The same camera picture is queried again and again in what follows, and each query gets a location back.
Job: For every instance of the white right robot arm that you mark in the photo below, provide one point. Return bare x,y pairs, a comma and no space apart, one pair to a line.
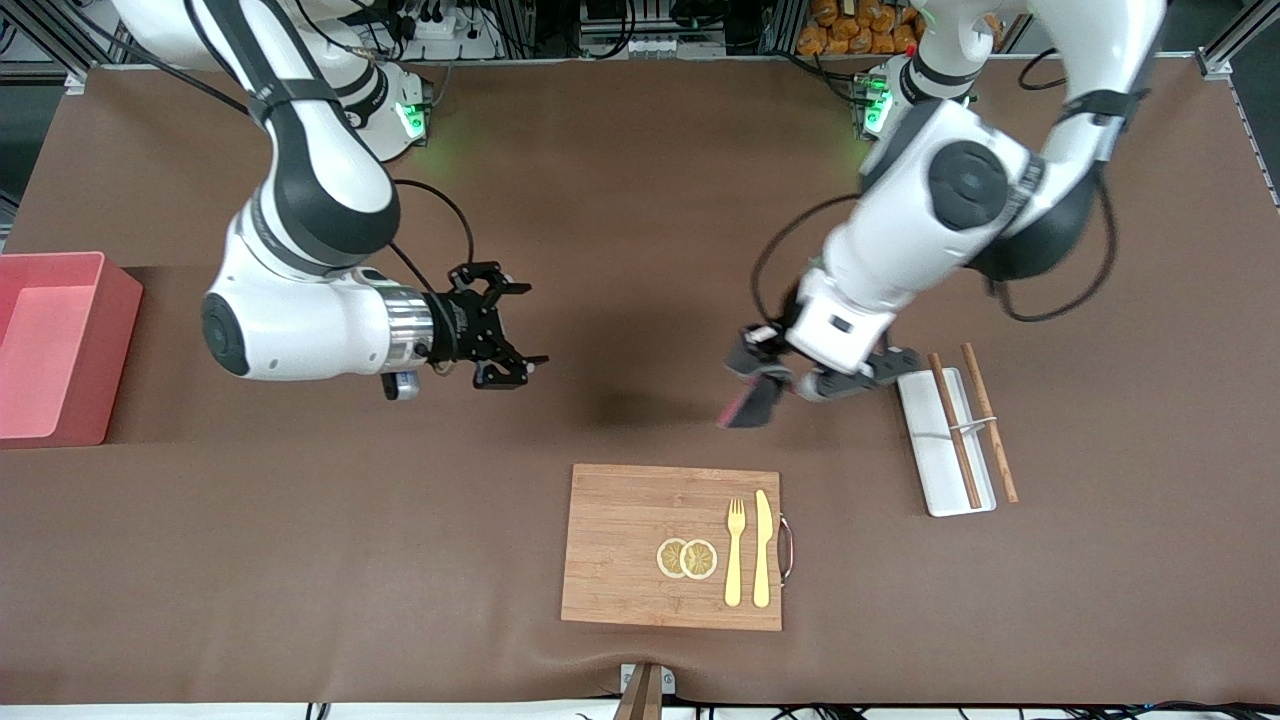
300,330

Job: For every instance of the pink plastic bin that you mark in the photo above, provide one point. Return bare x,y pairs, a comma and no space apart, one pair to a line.
50,370

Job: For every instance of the grey metal table bracket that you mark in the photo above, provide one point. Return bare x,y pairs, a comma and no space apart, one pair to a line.
628,680

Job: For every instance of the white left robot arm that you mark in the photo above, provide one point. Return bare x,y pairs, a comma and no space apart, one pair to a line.
900,240

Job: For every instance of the white power strip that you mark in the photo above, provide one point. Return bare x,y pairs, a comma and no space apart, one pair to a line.
440,30

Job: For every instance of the white terminal strip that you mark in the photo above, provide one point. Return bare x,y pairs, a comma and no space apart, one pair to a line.
650,47

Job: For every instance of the aluminium frame strut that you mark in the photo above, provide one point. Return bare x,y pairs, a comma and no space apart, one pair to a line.
1215,62
75,78

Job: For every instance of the yellow plastic fork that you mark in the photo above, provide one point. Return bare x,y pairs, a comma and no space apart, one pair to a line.
734,570

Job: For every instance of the lemon slice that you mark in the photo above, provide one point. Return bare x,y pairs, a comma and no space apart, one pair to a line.
668,558
699,560

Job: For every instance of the brown mount post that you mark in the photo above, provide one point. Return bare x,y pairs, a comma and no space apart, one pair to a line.
640,702

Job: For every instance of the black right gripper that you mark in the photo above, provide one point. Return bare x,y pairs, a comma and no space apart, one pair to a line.
452,327

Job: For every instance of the pile of orange packaged snacks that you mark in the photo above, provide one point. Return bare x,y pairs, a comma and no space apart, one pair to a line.
850,30

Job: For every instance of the white rectangular tray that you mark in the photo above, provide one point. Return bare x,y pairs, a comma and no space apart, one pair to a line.
930,470

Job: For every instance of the brown wooden chopstick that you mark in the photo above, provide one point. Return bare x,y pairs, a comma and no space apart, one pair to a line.
1004,470
967,470

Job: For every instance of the red and grey cloth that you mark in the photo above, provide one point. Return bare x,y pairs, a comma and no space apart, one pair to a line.
755,405

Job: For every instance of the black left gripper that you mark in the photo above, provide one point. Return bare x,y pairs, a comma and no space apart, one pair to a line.
748,356

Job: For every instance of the yellow plastic knife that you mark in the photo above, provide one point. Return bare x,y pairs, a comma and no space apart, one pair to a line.
762,560

